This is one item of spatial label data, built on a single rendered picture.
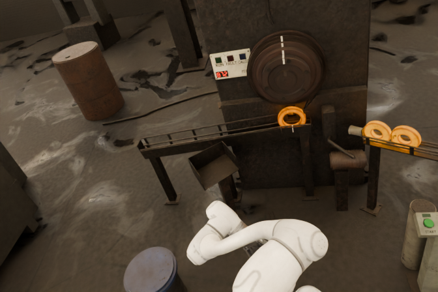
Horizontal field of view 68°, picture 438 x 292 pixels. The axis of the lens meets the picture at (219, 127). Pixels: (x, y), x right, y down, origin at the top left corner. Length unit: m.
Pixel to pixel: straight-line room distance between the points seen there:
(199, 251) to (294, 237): 0.57
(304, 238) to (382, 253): 1.47
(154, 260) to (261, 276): 1.21
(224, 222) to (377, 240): 1.28
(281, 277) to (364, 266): 1.44
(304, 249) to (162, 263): 1.20
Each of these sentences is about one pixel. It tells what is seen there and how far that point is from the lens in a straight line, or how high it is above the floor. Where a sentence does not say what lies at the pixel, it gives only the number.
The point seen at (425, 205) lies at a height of 0.52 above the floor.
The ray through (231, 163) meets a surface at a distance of 2.20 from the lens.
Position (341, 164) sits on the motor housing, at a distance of 2.27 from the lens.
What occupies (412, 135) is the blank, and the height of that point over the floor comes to 0.77.
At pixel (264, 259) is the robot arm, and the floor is 1.21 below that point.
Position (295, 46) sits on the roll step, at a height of 1.28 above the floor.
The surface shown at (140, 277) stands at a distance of 2.10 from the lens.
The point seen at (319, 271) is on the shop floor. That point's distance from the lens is 2.38.
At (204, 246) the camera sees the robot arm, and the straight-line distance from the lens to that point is 1.48.
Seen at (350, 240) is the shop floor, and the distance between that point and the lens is 2.50.
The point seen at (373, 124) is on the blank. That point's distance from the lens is 2.14.
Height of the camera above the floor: 2.08
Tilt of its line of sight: 35 degrees down
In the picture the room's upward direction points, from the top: 16 degrees counter-clockwise
